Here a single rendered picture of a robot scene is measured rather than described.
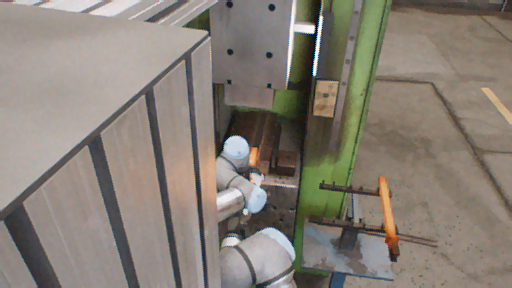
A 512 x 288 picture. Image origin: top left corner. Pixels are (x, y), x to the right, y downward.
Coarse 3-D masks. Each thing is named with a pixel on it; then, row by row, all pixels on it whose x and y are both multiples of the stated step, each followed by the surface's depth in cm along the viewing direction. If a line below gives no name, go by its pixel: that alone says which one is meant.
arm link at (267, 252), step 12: (252, 240) 106; (264, 240) 106; (276, 240) 106; (288, 240) 108; (240, 252) 102; (252, 252) 103; (264, 252) 103; (276, 252) 105; (288, 252) 106; (252, 264) 101; (264, 264) 103; (276, 264) 103; (288, 264) 106; (252, 276) 101; (264, 276) 103; (276, 276) 103; (288, 276) 104
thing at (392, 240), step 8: (384, 176) 176; (384, 184) 172; (384, 192) 168; (384, 200) 164; (384, 208) 160; (384, 216) 158; (392, 216) 156; (392, 224) 153; (392, 232) 150; (392, 240) 145; (392, 248) 142; (392, 256) 143
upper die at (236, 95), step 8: (224, 88) 161; (232, 88) 160; (240, 88) 160; (248, 88) 159; (256, 88) 159; (264, 88) 158; (272, 88) 158; (224, 96) 163; (232, 96) 162; (240, 96) 162; (248, 96) 161; (256, 96) 161; (264, 96) 160; (272, 96) 160; (232, 104) 165; (240, 104) 164; (248, 104) 163; (256, 104) 163; (264, 104) 162; (272, 104) 162
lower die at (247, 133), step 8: (248, 112) 215; (256, 112) 214; (264, 112) 212; (248, 120) 207; (256, 120) 207; (272, 120) 207; (240, 128) 203; (248, 128) 201; (256, 128) 199; (264, 128) 200; (272, 128) 201; (240, 136) 197; (248, 136) 196; (264, 136) 196; (264, 144) 190; (272, 144) 190; (264, 152) 185; (256, 160) 180; (264, 160) 181; (264, 168) 183
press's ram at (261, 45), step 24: (240, 0) 139; (264, 0) 137; (288, 0) 136; (216, 24) 145; (240, 24) 144; (264, 24) 143; (288, 24) 141; (312, 24) 161; (216, 48) 151; (240, 48) 149; (264, 48) 148; (288, 48) 147; (216, 72) 157; (240, 72) 155; (264, 72) 154; (288, 72) 163
